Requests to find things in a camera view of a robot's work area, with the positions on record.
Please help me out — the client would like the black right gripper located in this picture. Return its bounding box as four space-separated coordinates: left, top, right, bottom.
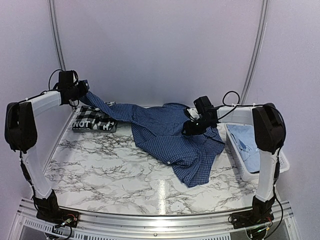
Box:
181 116 213 137

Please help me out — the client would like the blue checked long sleeve shirt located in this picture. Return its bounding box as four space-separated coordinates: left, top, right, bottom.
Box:
79 91 225 188

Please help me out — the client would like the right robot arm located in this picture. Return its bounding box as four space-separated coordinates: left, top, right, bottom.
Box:
181 101 287 224

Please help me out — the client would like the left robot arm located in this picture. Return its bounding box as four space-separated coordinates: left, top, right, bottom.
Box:
4 80 89 223

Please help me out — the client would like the black white plaid folded shirt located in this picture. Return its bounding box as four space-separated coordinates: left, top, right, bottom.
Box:
72 105 118 133

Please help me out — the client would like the white plastic laundry basket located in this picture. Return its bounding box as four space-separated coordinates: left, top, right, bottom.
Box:
224 122 290 180

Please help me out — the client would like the light blue folded shirt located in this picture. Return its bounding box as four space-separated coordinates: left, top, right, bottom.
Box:
227 124 260 174

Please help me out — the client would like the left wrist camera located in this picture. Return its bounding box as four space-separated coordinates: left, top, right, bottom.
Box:
57 70 78 89

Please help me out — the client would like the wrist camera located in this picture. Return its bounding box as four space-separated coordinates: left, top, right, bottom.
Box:
57 70 78 89
193 95 214 115

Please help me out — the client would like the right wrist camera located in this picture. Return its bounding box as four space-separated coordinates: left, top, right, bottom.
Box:
193 95 214 115

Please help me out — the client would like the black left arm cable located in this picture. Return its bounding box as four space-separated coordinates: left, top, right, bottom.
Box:
48 69 63 91

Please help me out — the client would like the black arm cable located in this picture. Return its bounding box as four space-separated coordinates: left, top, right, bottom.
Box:
48 69 63 91
184 90 242 121

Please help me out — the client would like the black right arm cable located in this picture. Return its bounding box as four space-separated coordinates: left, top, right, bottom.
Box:
184 90 242 121

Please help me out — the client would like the left aluminium corner post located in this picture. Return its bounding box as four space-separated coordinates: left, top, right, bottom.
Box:
47 0 76 111

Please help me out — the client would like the aluminium corner post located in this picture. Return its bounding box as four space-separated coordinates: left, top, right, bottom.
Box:
240 0 270 105
47 0 76 111

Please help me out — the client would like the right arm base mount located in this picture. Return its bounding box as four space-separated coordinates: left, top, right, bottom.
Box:
228 196 275 229

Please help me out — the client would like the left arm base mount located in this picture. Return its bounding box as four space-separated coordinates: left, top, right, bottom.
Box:
32 190 80 228

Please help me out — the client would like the right aluminium corner post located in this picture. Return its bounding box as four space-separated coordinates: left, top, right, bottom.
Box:
240 0 270 105

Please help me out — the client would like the aluminium front rail frame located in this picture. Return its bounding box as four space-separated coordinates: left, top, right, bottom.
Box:
8 198 301 240

